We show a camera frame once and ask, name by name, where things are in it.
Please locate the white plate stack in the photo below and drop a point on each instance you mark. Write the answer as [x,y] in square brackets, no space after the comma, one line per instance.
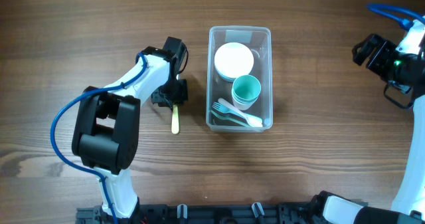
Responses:
[233,60]

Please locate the white plastic spoon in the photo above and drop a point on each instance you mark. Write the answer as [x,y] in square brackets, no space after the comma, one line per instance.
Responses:
[224,102]

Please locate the green plastic cup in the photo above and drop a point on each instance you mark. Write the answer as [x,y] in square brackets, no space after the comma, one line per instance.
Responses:
[246,88]

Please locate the clear plastic container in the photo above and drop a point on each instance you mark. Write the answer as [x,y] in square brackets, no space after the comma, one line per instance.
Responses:
[259,41]

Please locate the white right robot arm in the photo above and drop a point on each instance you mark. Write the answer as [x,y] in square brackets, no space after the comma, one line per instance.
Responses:
[401,67]

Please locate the light blue plastic fork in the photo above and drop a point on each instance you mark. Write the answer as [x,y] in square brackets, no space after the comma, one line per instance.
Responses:
[251,120]

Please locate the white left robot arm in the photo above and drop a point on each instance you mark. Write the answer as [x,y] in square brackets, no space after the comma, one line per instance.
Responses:
[106,133]

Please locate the blue plastic cup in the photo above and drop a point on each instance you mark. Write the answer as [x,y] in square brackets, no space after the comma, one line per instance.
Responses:
[242,105]

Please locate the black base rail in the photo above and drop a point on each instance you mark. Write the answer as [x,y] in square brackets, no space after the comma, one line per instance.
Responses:
[255,213]

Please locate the yellow plastic fork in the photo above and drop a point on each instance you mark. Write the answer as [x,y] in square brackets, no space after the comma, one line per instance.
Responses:
[175,125]

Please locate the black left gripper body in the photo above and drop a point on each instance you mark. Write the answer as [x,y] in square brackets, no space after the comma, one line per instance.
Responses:
[173,98]

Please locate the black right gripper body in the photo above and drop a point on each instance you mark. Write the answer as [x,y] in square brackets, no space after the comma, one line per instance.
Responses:
[370,54]

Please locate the light green plastic fork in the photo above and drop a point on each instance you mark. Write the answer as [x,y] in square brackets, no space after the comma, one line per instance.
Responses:
[228,118]

